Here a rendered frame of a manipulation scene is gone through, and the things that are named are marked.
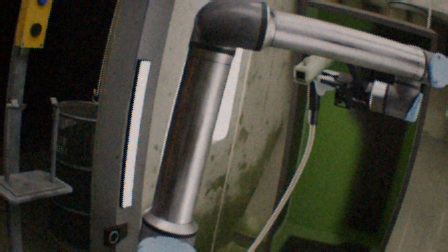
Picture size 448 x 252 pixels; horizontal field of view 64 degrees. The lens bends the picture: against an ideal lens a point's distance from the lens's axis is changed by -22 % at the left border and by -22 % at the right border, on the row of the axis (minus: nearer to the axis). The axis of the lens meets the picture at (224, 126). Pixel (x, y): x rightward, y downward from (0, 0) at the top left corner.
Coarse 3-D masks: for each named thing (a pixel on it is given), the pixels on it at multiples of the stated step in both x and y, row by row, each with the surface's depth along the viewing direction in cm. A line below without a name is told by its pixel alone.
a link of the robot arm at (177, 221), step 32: (192, 32) 103; (192, 64) 102; (224, 64) 102; (192, 96) 102; (192, 128) 103; (192, 160) 105; (160, 192) 107; (192, 192) 107; (160, 224) 106; (192, 224) 111
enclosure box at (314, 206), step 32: (320, 0) 189; (384, 32) 181; (416, 32) 143; (288, 128) 179; (320, 128) 210; (352, 128) 202; (384, 128) 194; (416, 128) 185; (288, 160) 196; (320, 160) 214; (352, 160) 207; (384, 160) 199; (320, 192) 219; (352, 192) 211; (384, 192) 203; (288, 224) 230; (320, 224) 224; (352, 224) 216; (384, 224) 207
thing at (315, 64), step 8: (312, 56) 125; (304, 64) 117; (312, 64) 118; (320, 64) 122; (328, 64) 131; (296, 72) 117; (304, 72) 115; (312, 72) 117; (320, 72) 124; (296, 80) 118; (304, 80) 116; (312, 80) 118; (312, 88) 127; (312, 96) 128; (320, 96) 130; (312, 104) 129; (312, 112) 131; (312, 120) 132
